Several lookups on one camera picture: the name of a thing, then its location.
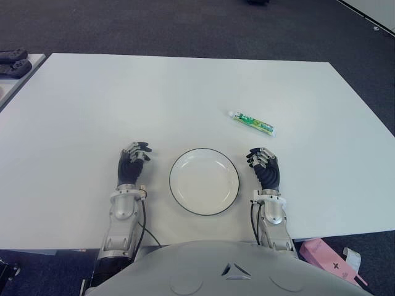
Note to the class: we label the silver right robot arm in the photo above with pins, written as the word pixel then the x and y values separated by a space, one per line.
pixel 274 216

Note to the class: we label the pink cardboard box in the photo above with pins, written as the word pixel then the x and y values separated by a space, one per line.
pixel 324 259

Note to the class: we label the black equipment with white bolts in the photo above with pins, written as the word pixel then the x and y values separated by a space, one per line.
pixel 7 268

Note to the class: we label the white side table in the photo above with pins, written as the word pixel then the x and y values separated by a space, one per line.
pixel 15 86

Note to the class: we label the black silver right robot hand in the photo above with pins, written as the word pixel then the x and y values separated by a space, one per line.
pixel 269 174

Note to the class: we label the grey robot torso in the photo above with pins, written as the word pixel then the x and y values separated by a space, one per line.
pixel 228 271

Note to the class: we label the black game controller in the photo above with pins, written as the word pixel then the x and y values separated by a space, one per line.
pixel 17 68
pixel 12 55

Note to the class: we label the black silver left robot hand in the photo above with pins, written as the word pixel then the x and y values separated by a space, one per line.
pixel 129 169

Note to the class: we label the white plate with black rim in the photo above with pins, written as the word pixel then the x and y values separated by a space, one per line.
pixel 203 182

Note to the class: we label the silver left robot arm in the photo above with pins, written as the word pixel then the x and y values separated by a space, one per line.
pixel 122 209

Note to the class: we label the green white toothpaste tube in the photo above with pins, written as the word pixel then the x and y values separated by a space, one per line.
pixel 251 121

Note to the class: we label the black object on floor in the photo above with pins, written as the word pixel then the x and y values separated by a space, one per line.
pixel 256 1

